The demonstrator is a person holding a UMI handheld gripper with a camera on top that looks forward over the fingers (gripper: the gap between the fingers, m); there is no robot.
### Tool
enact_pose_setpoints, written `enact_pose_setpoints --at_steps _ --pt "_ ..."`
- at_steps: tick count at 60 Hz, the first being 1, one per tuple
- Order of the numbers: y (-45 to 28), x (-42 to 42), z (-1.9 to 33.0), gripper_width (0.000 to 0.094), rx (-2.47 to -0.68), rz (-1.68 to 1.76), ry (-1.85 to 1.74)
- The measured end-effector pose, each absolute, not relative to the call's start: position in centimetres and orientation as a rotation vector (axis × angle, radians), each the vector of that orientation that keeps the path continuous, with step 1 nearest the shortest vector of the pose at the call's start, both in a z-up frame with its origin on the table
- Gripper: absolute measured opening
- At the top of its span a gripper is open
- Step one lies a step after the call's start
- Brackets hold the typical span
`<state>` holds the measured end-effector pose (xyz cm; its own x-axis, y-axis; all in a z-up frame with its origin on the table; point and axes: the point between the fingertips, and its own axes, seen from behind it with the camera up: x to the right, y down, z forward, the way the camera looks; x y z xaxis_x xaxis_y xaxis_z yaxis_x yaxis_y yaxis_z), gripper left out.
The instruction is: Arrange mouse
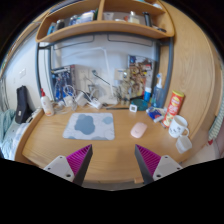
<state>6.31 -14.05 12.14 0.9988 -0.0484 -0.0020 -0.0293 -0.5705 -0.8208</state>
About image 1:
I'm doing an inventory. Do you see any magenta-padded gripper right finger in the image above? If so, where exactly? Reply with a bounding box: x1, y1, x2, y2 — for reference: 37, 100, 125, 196
134, 143, 184, 186

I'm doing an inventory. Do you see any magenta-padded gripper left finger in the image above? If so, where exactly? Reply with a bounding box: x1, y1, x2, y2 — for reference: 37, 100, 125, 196
43, 143, 94, 187

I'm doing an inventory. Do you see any pink computer mouse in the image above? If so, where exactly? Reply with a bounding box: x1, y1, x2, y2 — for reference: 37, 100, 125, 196
130, 121, 149, 139

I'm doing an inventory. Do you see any grey cloud-print mouse pad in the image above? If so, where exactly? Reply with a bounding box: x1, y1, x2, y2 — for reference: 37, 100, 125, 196
62, 112, 116, 141

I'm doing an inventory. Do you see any clear plastic cup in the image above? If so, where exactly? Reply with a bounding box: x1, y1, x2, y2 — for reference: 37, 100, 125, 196
175, 135, 193, 154

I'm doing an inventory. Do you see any white printed mug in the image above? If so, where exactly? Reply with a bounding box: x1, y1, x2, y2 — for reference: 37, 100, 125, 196
168, 115, 190, 139

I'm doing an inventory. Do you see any blue tissue pack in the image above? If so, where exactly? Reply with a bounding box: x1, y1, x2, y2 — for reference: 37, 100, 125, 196
146, 106, 166, 124

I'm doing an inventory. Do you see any red chips can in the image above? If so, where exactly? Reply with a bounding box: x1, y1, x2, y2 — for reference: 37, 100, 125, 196
161, 90, 186, 129

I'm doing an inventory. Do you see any white power strip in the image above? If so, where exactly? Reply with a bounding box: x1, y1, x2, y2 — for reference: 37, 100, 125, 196
87, 97, 103, 110

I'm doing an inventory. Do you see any white charger block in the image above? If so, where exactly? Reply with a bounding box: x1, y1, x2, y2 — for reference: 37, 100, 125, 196
74, 91, 88, 108

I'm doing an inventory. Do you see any white red-capped squeeze bottle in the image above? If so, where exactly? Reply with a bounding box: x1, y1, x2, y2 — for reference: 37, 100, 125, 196
39, 87, 55, 117

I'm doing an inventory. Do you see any black ruler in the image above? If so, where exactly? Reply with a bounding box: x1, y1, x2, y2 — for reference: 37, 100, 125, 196
105, 106, 130, 111

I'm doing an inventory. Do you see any plaid pillow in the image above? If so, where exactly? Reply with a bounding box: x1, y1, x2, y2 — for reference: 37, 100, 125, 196
1, 123, 31, 161

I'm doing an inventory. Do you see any blue white-capped bottle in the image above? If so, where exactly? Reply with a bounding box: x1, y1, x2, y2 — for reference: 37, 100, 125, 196
143, 85, 153, 103

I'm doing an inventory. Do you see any blue spray bottle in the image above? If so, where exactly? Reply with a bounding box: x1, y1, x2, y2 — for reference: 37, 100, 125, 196
152, 73, 165, 108

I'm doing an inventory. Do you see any white desk lamp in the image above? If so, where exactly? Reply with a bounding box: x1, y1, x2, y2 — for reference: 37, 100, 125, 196
74, 46, 120, 106

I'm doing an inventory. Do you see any black bag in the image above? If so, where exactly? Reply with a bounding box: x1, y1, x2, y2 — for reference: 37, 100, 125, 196
14, 85, 34, 125

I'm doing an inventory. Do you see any blue model kit box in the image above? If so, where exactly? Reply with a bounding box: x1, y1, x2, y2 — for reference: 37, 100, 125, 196
50, 65, 76, 102

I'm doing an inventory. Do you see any teal blanket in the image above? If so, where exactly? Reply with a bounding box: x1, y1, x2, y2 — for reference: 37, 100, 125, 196
0, 108, 16, 141

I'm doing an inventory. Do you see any tan robot model figure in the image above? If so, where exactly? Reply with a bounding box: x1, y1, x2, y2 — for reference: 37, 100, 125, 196
127, 54, 156, 100

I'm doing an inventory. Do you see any wooden shelf unit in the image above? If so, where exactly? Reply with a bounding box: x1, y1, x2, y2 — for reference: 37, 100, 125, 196
34, 0, 176, 44

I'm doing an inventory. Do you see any white cable bundle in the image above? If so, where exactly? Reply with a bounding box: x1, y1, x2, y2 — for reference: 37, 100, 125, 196
54, 84, 88, 114

